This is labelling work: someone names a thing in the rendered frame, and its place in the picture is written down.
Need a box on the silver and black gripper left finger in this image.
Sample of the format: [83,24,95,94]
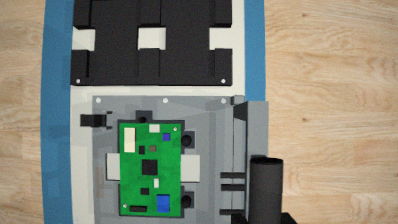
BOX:
[231,213,248,224]

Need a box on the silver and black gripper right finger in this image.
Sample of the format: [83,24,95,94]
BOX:
[281,212,298,224]

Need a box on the green circuit board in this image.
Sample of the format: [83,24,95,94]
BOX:
[120,123,181,217]

